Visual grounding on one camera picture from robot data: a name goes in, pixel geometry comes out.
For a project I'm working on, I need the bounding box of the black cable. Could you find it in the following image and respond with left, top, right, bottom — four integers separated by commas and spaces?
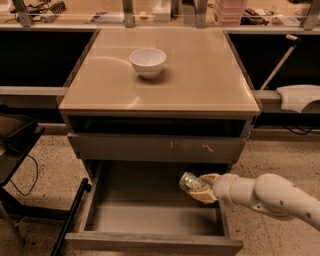
9, 153, 40, 197

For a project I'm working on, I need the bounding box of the open grey middle drawer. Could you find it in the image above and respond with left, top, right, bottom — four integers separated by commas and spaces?
66, 161, 243, 256

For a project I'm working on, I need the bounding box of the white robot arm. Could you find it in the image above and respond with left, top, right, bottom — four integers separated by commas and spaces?
179, 172, 320, 231

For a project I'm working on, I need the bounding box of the pink plastic container stack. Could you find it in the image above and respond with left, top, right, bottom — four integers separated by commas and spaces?
212, 0, 248, 26

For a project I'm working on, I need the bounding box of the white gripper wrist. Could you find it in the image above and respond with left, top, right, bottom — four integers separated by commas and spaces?
188, 173, 257, 205

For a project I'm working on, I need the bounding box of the white ceramic bowl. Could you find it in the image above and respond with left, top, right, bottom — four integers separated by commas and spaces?
129, 48, 167, 78

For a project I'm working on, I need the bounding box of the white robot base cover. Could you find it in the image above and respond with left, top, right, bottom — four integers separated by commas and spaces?
276, 85, 320, 113

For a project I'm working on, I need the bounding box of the closed grey top drawer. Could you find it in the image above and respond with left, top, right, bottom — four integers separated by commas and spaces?
68, 133, 245, 164

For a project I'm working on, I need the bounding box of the metal railing frame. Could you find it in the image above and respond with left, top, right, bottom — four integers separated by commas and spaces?
0, 0, 319, 33

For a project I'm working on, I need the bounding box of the black side cart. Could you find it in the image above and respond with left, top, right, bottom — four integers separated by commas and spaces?
0, 103, 93, 256

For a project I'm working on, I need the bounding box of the grey drawer cabinet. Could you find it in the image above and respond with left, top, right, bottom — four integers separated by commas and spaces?
59, 27, 260, 177

